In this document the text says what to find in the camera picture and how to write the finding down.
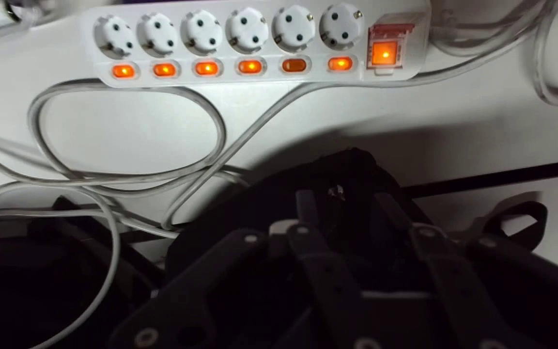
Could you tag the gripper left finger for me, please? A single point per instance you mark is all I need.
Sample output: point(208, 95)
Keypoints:
point(196, 295)

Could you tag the white six-socket power strip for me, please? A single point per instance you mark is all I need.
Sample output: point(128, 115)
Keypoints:
point(259, 72)

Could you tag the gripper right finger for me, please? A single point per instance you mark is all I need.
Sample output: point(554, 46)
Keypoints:
point(526, 291)

